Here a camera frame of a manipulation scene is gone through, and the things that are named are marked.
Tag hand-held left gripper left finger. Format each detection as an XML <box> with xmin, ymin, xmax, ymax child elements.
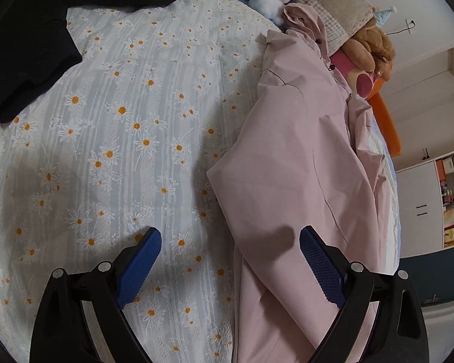
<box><xmin>29</xmin><ymin>227</ymin><xmax>163</xmax><ymax>363</ymax></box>

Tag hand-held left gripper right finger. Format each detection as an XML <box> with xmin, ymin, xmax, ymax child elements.
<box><xmin>299</xmin><ymin>226</ymin><xmax>429</xmax><ymax>363</ymax></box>

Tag pink hooded jacket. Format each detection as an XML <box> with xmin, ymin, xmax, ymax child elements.
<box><xmin>206</xmin><ymin>3</ymin><xmax>396</xmax><ymax>363</ymax></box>

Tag white daisy blanket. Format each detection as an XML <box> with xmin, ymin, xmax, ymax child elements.
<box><xmin>0</xmin><ymin>0</ymin><xmax>398</xmax><ymax>363</ymax></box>

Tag figurines on cabinet shelf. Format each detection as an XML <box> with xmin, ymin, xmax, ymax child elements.
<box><xmin>441</xmin><ymin>181</ymin><xmax>454</xmax><ymax>207</ymax></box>

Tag pink bear plush cushion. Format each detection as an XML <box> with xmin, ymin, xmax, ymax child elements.
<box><xmin>331</xmin><ymin>51</ymin><xmax>381</xmax><ymax>99</ymax></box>

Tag brown teddy bear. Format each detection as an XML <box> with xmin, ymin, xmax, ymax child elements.
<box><xmin>342</xmin><ymin>21</ymin><xmax>396</xmax><ymax>80</ymax></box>

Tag black garment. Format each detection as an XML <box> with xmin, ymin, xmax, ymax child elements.
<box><xmin>0</xmin><ymin>0</ymin><xmax>205</xmax><ymax>123</ymax></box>

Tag small bear with party hat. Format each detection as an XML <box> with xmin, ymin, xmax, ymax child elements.
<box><xmin>374</xmin><ymin>5</ymin><xmax>398</xmax><ymax>27</ymax></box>

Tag beige patchwork pillow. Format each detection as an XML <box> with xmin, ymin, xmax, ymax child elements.
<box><xmin>288</xmin><ymin>0</ymin><xmax>375</xmax><ymax>55</ymax></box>

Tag white wall cabinet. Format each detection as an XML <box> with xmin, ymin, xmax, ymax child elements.
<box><xmin>395</xmin><ymin>151</ymin><xmax>454</xmax><ymax>260</ymax></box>

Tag orange bed frame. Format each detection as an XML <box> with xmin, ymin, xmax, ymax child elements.
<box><xmin>367</xmin><ymin>79</ymin><xmax>402</xmax><ymax>155</ymax></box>

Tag black wall cable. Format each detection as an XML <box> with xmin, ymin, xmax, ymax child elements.
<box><xmin>386</xmin><ymin>19</ymin><xmax>417</xmax><ymax>34</ymax></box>

